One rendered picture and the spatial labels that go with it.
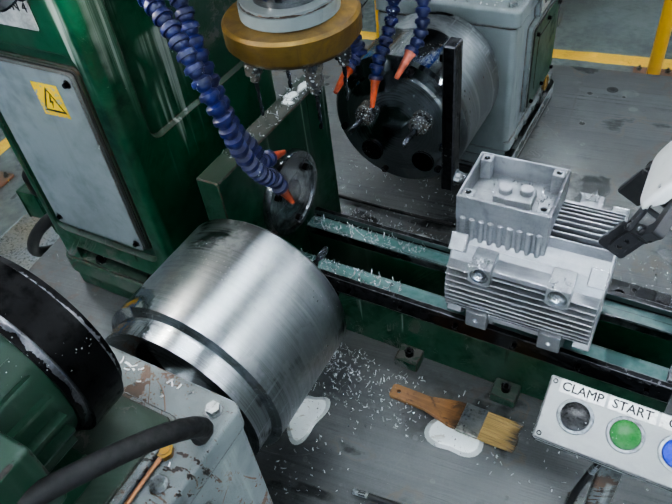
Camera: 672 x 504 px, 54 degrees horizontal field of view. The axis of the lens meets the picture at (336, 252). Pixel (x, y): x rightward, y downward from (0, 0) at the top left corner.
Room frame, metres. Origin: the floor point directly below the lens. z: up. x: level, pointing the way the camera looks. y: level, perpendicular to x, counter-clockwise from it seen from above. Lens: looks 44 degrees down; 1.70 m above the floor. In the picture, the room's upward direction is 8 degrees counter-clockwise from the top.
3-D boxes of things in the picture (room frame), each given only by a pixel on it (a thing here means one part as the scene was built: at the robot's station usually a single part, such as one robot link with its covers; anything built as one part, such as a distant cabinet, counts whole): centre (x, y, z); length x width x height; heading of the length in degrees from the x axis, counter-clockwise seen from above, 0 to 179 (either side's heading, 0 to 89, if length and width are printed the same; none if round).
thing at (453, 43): (0.84, -0.20, 1.12); 0.04 x 0.03 x 0.26; 56
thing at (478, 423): (0.53, -0.14, 0.80); 0.21 x 0.05 x 0.01; 56
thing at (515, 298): (0.62, -0.27, 1.02); 0.20 x 0.19 x 0.19; 57
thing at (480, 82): (1.07, -0.21, 1.04); 0.41 x 0.25 x 0.25; 146
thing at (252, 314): (0.51, 0.18, 1.04); 0.37 x 0.25 x 0.25; 146
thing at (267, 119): (0.89, 0.11, 0.97); 0.30 x 0.11 x 0.34; 146
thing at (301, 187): (0.85, 0.06, 1.02); 0.15 x 0.02 x 0.15; 146
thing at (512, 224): (0.65, -0.24, 1.11); 0.12 x 0.11 x 0.07; 57
